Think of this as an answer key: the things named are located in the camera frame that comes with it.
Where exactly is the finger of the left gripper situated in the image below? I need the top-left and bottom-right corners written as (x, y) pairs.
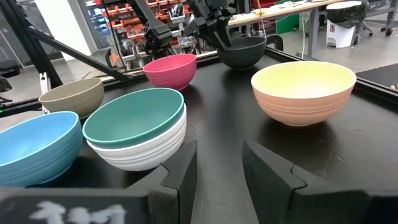
top-left (221, 21), bottom-right (234, 48)
top-left (203, 24), bottom-right (224, 50)

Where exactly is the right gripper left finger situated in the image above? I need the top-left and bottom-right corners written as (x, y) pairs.
top-left (126, 139), bottom-right (198, 224)

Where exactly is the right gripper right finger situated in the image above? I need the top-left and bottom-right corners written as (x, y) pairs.
top-left (241, 139), bottom-right (373, 224)

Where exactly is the black ribbed bowl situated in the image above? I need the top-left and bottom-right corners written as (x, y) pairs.
top-left (216, 35), bottom-right (268, 70)

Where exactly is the white ribbed bowl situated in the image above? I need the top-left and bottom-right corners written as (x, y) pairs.
top-left (86, 104), bottom-right (188, 172)

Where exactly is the magenta ribbed bowl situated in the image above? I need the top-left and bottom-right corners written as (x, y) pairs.
top-left (142, 53), bottom-right (198, 91)

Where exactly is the teal ribbed bowl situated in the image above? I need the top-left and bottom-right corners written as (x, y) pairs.
top-left (81, 87), bottom-right (185, 149)

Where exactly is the peach bowl with yellow inside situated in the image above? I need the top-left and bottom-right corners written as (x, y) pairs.
top-left (251, 60), bottom-right (358, 128)

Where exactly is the beige ribbed bowl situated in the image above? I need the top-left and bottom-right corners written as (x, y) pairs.
top-left (38, 77), bottom-right (106, 120)

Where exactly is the light blue ribbed bowl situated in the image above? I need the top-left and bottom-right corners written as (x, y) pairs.
top-left (0, 111), bottom-right (84, 188)

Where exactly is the wooden desk with grey legs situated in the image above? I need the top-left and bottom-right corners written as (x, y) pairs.
top-left (228, 0), bottom-right (346, 59)

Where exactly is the green container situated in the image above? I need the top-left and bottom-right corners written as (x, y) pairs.
top-left (274, 12), bottom-right (302, 35)

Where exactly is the white bin with black bag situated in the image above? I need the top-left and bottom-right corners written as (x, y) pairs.
top-left (324, 1), bottom-right (368, 49)

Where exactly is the dark chair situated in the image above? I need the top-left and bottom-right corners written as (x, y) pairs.
top-left (0, 58), bottom-right (20, 105)

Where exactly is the black arched frame post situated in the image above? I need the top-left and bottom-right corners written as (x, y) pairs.
top-left (266, 34), bottom-right (285, 52)

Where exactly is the white cable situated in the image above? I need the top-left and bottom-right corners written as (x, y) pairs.
top-left (300, 12), bottom-right (308, 58)

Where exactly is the black diagonal frame brace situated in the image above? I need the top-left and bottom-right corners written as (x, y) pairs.
top-left (28, 27), bottom-right (131, 82)

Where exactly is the silver metal bracket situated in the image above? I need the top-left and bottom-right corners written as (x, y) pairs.
top-left (39, 72), bottom-right (51, 114)

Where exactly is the black frame upright post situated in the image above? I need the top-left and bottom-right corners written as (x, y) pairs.
top-left (0, 0), bottom-right (64, 90)

